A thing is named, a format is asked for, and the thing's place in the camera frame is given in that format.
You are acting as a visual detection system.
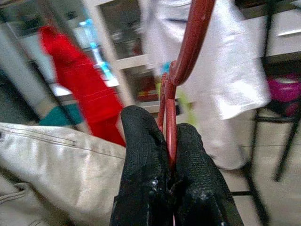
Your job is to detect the white glass-door cabinet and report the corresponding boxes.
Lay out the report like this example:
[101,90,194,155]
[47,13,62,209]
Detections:
[14,0,301,113]

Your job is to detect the teal floor mat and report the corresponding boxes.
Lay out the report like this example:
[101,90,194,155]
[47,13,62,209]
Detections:
[39,105,83,127]

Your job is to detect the magenta round object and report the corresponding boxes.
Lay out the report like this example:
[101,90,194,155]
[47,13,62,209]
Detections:
[267,73,301,117]

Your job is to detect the red plastic clothes hanger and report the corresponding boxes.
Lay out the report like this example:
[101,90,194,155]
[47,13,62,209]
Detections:
[157,0,218,175]

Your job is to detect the black steel clothes rack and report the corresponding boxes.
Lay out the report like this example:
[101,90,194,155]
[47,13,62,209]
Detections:
[231,0,301,226]

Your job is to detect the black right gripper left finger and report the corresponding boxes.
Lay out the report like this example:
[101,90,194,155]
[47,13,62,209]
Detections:
[110,105,176,226]

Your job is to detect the teal white toy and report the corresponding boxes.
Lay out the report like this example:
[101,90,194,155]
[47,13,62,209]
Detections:
[79,18,111,81]

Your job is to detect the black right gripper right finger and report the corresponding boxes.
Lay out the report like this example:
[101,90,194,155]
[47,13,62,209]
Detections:
[175,122,245,226]

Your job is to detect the white T-shirt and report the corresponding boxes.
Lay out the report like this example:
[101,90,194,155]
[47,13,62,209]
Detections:
[141,0,272,170]

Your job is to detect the white denim pants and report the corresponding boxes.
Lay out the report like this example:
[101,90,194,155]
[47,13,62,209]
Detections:
[0,122,127,226]

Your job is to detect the red T-shirt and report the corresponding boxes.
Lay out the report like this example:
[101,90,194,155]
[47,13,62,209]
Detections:
[39,24,127,148]

